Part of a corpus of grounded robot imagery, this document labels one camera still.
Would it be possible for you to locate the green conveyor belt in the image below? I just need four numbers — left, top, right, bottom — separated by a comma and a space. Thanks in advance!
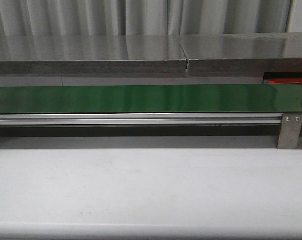
0, 84, 302, 114

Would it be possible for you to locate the right grey stone countertop slab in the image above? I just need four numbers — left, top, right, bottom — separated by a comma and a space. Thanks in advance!
180, 33, 302, 73

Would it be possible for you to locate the grey stone countertop slab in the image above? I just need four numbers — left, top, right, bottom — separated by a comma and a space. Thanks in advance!
0, 35, 187, 76
180, 33, 302, 73

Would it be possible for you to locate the left grey stone countertop slab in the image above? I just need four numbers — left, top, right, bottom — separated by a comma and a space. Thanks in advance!
0, 35, 187, 76

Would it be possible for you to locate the red bin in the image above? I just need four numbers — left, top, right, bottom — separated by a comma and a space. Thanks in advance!
264, 78, 302, 85

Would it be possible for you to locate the grey pleated curtain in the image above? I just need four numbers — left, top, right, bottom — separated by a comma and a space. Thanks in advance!
0, 0, 291, 37

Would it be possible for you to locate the steel conveyor support bracket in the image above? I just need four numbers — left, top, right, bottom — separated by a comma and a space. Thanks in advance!
277, 113, 302, 150

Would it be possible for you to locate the aluminium conveyor side rail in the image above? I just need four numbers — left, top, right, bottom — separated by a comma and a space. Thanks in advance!
0, 112, 282, 127

